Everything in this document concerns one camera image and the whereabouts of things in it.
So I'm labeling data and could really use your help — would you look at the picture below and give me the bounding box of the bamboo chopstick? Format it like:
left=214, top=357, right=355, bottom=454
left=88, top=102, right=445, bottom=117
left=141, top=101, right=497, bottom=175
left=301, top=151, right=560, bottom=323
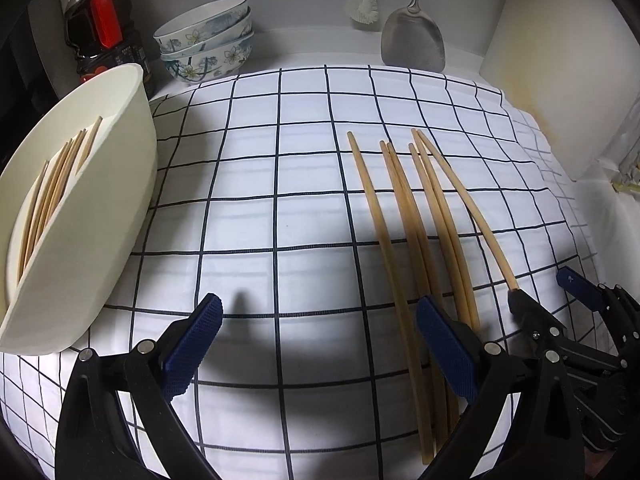
left=412, top=129, right=518, bottom=295

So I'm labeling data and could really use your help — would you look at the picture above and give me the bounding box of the pile of bamboo chopsticks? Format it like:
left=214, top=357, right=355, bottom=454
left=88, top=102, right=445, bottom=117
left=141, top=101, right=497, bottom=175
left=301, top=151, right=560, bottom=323
left=346, top=129, right=481, bottom=466

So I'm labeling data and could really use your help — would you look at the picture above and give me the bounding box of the soy sauce bottle red handle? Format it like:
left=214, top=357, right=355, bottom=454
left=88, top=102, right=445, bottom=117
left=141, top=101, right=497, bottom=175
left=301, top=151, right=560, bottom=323
left=63, top=0, right=153, bottom=86

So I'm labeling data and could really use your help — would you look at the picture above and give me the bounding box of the white cutting board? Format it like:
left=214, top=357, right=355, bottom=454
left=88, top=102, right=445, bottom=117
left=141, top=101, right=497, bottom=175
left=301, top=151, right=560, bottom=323
left=480, top=0, right=640, bottom=181

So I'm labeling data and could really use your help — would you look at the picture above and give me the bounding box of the white checked cloth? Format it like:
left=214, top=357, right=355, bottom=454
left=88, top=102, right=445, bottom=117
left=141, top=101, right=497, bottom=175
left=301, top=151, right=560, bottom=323
left=0, top=65, right=601, bottom=480

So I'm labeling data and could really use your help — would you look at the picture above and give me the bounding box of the metal spatula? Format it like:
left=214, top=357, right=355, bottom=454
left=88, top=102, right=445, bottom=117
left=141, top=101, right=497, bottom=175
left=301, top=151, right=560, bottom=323
left=381, top=0, right=447, bottom=73

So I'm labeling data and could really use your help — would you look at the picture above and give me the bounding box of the bundle of bamboo chopsticks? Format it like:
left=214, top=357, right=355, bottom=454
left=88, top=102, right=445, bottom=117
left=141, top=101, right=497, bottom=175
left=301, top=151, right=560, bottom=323
left=17, top=116, right=103, bottom=281

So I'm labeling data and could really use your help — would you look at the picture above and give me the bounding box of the floral ceramic bowl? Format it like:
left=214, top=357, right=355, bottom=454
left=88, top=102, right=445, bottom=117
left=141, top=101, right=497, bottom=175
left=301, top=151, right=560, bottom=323
left=152, top=0, right=251, bottom=53
left=159, top=15, right=253, bottom=62
left=161, top=30, right=255, bottom=83

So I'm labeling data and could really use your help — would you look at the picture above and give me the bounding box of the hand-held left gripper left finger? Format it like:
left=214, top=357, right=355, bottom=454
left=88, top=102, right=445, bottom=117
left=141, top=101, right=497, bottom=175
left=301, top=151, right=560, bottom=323
left=55, top=292, right=223, bottom=480

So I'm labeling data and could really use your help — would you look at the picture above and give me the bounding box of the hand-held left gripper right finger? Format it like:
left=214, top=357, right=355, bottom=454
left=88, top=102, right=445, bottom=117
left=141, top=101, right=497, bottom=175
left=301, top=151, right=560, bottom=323
left=416, top=295, right=586, bottom=480

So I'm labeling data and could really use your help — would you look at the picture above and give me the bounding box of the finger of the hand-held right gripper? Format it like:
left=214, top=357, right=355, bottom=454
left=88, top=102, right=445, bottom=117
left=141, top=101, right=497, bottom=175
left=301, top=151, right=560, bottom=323
left=507, top=289, right=567, bottom=358
left=556, top=266, right=640, bottom=341

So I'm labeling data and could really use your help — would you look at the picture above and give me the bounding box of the clear plastic bag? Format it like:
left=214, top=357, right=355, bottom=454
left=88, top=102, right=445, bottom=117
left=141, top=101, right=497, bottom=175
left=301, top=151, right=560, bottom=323
left=595, top=105, right=640, bottom=196

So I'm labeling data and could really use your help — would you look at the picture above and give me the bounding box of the white plastic basin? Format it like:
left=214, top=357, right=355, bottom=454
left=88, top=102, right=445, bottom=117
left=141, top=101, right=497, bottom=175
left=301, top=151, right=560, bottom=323
left=0, top=62, right=158, bottom=356

